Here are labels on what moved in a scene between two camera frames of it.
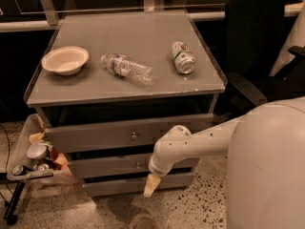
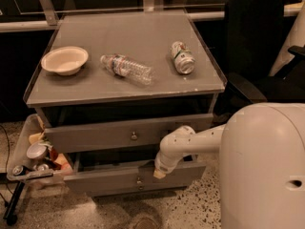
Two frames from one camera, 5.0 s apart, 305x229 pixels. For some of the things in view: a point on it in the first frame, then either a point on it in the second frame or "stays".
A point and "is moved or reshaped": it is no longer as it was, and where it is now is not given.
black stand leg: [10, 217] stays
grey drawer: [107, 165] is moved or reshaped
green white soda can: [183, 57] stays
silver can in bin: [36, 151] stays
